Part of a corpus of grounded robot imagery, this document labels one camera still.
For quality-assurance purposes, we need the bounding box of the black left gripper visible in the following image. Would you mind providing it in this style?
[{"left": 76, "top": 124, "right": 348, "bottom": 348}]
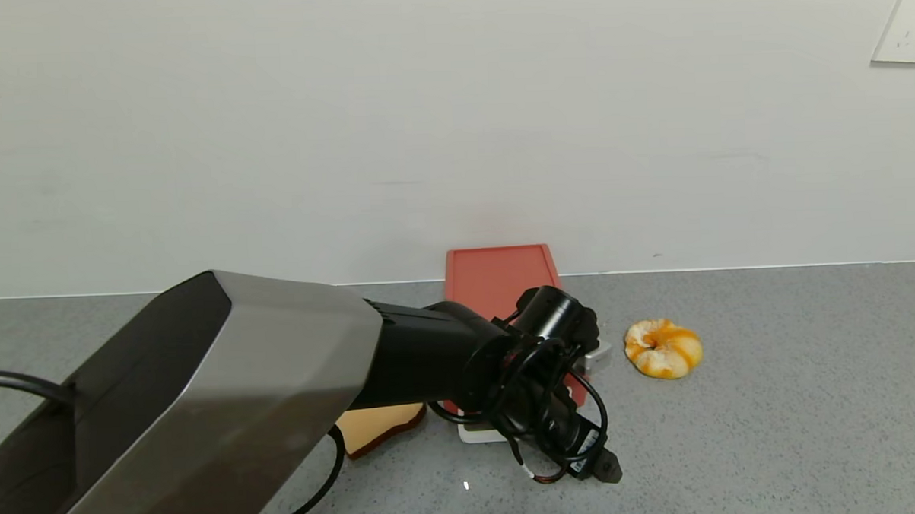
[{"left": 534, "top": 393, "right": 624, "bottom": 487}]

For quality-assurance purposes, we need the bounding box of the orange glazed donut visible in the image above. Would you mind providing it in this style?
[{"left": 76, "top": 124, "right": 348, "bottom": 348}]
[{"left": 624, "top": 317, "right": 704, "bottom": 381}]

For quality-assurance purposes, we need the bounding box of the toast bread slice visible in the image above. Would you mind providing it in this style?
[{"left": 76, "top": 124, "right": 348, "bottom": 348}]
[{"left": 333, "top": 401, "right": 430, "bottom": 461}]

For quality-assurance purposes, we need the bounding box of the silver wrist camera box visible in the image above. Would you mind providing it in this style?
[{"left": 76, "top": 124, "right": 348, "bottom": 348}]
[{"left": 578, "top": 339, "right": 615, "bottom": 376}]

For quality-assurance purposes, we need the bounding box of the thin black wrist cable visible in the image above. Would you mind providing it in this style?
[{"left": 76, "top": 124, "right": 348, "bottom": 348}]
[{"left": 425, "top": 313, "right": 611, "bottom": 488}]

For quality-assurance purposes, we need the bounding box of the thick black sleeved cable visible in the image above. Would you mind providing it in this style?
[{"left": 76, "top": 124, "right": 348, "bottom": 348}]
[
  {"left": 235, "top": 424, "right": 349, "bottom": 514},
  {"left": 0, "top": 367, "right": 77, "bottom": 411}
]

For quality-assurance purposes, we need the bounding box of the white wall socket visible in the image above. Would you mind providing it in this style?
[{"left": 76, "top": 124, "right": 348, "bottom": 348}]
[{"left": 867, "top": 0, "right": 915, "bottom": 67}]

